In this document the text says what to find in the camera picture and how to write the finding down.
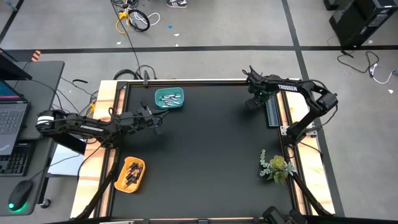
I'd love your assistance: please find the black diagonal frame strut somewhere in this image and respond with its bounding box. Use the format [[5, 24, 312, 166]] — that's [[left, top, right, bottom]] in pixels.
[[76, 148, 119, 219], [290, 172, 332, 217]]

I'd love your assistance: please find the black computer monitor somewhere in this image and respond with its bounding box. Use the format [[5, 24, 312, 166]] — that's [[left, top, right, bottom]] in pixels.
[[0, 48, 33, 82]]

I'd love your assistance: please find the yellow plastic bin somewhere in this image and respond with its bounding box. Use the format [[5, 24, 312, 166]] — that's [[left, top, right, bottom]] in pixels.
[[114, 156, 146, 194]]

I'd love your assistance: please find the black keyboard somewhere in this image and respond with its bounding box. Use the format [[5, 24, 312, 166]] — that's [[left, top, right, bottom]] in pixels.
[[0, 151, 29, 177]]

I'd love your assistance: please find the person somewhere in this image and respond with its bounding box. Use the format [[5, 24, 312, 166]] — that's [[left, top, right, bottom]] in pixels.
[[165, 0, 188, 9]]

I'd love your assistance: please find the black laptop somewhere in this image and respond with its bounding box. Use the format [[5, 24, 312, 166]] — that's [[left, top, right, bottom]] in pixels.
[[0, 79, 31, 156]]

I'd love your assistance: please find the dark grey desk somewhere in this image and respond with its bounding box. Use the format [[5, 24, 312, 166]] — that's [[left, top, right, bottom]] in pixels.
[[0, 136, 59, 218], [0, 60, 65, 141]]

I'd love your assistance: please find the coiled black cable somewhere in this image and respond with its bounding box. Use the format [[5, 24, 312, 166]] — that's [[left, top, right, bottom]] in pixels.
[[126, 9, 150, 33]]

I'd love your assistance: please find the teal plastic bin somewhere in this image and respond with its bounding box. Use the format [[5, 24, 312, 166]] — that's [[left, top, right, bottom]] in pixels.
[[154, 86, 185, 109]]

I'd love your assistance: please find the long black floor cable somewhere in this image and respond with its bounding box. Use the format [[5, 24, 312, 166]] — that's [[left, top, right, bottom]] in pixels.
[[110, 0, 142, 75]]

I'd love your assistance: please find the white power adapter cable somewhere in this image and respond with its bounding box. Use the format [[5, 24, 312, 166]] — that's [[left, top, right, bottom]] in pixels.
[[368, 62, 398, 85]]

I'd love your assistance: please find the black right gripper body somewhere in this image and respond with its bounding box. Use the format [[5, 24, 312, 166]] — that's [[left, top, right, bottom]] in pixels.
[[244, 77, 277, 109]]

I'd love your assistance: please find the yellow cable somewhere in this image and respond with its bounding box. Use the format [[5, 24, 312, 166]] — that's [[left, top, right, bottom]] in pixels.
[[114, 11, 129, 35]]

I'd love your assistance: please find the white panel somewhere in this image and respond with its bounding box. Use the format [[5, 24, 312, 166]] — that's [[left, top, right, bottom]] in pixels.
[[48, 143, 85, 177]]

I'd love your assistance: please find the black computer tower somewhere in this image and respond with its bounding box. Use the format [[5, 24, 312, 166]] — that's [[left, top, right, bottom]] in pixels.
[[323, 0, 398, 47]]

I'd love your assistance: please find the black device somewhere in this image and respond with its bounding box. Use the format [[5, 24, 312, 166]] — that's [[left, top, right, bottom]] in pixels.
[[262, 205, 307, 224]]

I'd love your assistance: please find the black cable bundle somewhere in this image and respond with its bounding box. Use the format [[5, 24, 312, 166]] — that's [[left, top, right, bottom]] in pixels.
[[112, 64, 157, 81]]

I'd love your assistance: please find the artificial succulent plant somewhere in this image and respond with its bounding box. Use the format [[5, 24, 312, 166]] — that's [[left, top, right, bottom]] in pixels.
[[259, 149, 297, 186]]

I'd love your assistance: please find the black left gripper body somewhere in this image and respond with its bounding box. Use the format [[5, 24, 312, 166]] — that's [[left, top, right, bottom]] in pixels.
[[126, 101, 156, 131]]

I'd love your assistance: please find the black looped power cable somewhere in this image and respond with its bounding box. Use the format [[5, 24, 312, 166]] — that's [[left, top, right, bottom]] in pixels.
[[336, 49, 381, 75]]

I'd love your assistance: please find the black computer mouse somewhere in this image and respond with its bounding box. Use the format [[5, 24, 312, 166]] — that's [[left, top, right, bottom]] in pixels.
[[8, 179, 34, 212]]

